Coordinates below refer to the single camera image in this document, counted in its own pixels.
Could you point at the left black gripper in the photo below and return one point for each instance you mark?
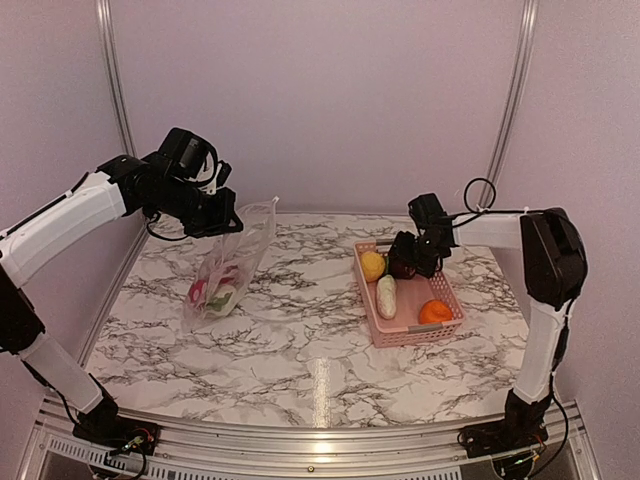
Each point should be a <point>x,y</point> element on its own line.
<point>218,224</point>

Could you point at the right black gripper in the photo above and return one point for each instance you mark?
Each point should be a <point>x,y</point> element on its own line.
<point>401,247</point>

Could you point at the dark maroon eggplant toy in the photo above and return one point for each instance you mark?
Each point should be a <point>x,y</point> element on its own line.
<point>400,269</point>

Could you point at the clear zip top bag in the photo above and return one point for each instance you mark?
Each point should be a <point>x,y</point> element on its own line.
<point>245,250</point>

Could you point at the red apple toy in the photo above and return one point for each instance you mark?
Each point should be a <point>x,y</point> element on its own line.
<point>229,275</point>

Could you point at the yellow lemon toy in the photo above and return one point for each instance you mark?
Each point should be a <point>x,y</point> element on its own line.
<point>373,266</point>

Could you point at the orange tangerine toy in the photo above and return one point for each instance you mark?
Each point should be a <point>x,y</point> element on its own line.
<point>435,311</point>

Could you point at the white radish with leaves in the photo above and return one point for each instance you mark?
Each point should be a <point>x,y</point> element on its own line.
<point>222,302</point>

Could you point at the dark red fuzzy fruit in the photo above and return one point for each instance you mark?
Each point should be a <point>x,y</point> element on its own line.
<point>196,291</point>

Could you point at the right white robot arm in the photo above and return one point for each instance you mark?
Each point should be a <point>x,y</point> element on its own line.
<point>554,267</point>

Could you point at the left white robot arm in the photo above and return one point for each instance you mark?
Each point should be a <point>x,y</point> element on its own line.
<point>118,188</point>

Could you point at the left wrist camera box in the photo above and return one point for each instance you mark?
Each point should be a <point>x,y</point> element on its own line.
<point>193,160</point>

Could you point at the right aluminium frame post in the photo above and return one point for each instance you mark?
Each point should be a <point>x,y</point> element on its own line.
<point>521,65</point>

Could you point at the aluminium frame post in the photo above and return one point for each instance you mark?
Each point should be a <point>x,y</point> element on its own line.
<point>521,65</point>
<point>116,90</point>

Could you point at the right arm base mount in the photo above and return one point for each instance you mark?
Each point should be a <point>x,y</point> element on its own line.
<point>522,426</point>

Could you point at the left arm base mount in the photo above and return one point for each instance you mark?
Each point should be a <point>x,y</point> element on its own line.
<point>105,426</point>

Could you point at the front aluminium rail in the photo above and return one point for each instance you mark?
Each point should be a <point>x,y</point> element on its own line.
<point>192,449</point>

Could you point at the left aluminium frame post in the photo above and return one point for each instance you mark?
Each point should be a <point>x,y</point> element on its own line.
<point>116,90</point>

